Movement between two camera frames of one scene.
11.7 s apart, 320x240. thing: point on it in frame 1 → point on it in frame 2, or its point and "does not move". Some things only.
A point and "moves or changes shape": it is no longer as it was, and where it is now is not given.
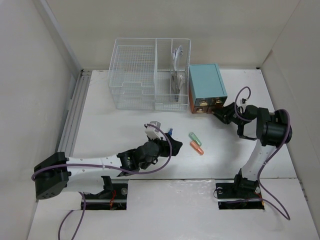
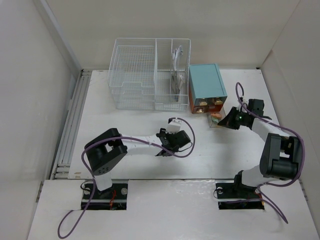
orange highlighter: [197, 147] moves or changes shape
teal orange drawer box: [207, 91] does not move
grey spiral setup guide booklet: [177, 80] does not move
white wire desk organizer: [150, 74] does not move
